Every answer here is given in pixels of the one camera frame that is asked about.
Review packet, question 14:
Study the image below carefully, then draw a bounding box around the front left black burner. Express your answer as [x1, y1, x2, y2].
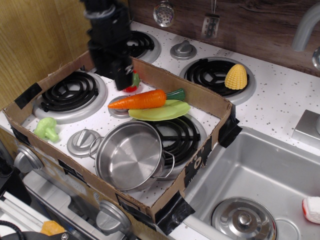
[33, 70, 108, 125]

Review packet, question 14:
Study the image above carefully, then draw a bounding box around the orange object bottom left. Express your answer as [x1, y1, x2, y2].
[40, 220, 66, 236]

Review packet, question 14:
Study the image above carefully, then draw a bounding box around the black cable bottom left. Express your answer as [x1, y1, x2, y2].
[0, 219, 26, 240]

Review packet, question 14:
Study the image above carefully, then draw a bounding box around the black burner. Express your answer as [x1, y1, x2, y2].
[33, 70, 108, 125]
[179, 57, 257, 105]
[127, 30, 162, 64]
[147, 114, 207, 181]

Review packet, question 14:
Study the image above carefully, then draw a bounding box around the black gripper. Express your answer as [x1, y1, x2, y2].
[86, 4, 133, 91]

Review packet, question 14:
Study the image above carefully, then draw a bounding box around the stainless steel pot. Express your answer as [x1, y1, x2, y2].
[88, 120, 174, 192]

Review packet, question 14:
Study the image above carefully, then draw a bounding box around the back left black burner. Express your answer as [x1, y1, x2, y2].
[127, 30, 162, 64]

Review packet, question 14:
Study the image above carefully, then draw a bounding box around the red toy strawberry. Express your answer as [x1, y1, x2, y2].
[122, 70, 141, 93]

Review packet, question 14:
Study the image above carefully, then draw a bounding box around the silver knob near plate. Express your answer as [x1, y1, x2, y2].
[108, 95, 130, 119]

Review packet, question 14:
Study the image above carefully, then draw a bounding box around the hanging silver slotted spatula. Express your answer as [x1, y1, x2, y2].
[201, 0, 220, 40]

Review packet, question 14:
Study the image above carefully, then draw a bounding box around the cardboard fence with black tape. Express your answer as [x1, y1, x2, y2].
[4, 52, 233, 239]

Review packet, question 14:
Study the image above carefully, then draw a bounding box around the silver knob back centre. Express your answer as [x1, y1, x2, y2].
[170, 40, 197, 60]

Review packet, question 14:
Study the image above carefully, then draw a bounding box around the silver knob near pot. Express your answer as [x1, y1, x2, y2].
[67, 128, 102, 158]

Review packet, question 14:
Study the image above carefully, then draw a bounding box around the silver front knob left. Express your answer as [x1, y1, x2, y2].
[13, 144, 44, 173]

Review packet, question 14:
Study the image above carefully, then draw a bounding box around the orange toy carrot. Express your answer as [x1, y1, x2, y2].
[108, 88, 186, 110]

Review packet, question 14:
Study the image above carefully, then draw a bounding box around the yellow toy corn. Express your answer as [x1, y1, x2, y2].
[224, 64, 248, 90]

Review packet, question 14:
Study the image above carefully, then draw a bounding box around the white red toy in sink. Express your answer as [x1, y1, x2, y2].
[302, 196, 320, 224]

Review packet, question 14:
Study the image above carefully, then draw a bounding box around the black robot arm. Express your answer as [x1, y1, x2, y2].
[82, 0, 133, 91]

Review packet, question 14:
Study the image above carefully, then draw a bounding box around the steel pot lid in sink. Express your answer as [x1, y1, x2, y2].
[210, 197, 278, 240]

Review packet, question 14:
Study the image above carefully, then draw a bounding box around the grey faucet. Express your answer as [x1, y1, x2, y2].
[291, 1, 320, 75]

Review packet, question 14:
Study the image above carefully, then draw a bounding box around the back right black burner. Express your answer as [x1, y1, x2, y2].
[179, 57, 257, 105]

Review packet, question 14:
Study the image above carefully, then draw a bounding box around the hanging silver strainer spoon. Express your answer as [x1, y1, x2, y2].
[153, 0, 176, 28]

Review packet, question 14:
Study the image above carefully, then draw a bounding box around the front right black burner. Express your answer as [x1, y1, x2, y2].
[147, 114, 207, 181]

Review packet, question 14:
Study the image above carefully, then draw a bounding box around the silver front knob right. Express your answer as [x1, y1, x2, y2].
[95, 200, 131, 235]

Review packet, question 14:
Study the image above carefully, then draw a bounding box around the light green plastic plate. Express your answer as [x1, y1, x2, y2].
[128, 100, 191, 122]

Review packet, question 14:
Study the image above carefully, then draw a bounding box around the stainless steel sink basin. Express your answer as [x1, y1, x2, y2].
[185, 127, 320, 240]

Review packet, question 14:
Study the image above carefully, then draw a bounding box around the green toy broccoli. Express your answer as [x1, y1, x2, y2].
[34, 117, 59, 143]

